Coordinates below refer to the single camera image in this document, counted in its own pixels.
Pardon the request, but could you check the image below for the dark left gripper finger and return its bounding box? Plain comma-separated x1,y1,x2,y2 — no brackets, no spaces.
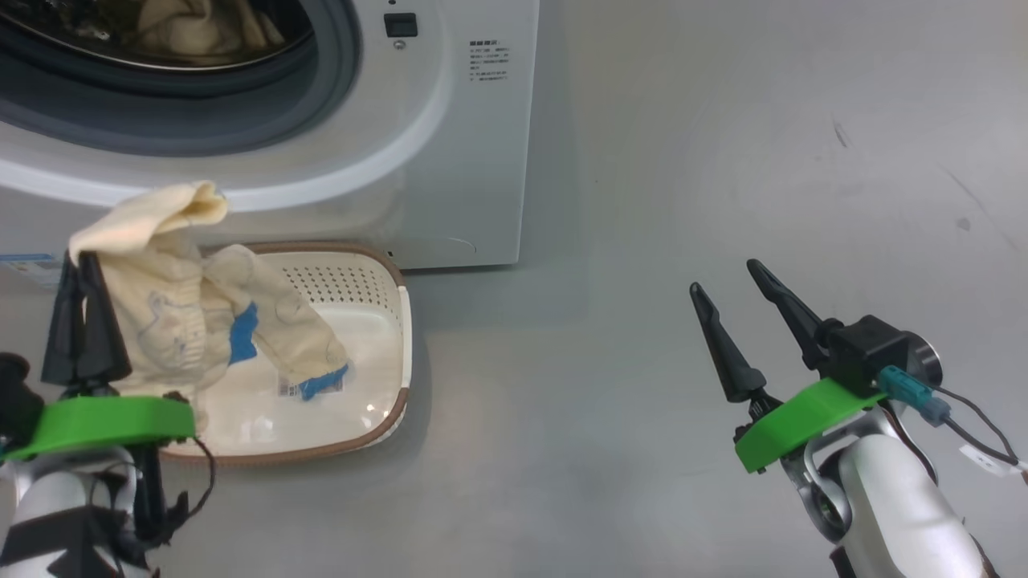
42,257,85,385
80,251,133,382

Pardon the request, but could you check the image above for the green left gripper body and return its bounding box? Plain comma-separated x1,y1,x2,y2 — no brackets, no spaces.
0,396,196,462

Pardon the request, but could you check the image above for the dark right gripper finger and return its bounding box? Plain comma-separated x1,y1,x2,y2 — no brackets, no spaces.
689,282,768,404
747,258,832,370

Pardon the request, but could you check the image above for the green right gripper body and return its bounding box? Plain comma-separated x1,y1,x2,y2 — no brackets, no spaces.
733,377,888,474

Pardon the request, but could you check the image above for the cream garment with blue trim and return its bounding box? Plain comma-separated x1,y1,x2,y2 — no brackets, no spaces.
68,181,352,434

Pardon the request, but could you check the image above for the white front-load washing machine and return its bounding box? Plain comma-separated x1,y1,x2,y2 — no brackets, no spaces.
0,0,541,270

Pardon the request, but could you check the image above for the blue energy label sticker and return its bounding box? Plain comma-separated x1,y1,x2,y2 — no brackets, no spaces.
0,254,65,290

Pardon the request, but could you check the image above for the cream basket with brown rim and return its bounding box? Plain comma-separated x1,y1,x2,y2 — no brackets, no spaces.
157,242,412,468

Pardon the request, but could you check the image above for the right teal plug black cable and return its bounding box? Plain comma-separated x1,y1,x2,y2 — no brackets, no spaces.
878,365,1028,482

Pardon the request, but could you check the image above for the thin black left gripper cable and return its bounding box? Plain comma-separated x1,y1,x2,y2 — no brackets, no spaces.
133,438,216,547

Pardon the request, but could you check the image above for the white right cable tag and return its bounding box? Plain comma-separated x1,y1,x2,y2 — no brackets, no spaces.
960,446,1025,476

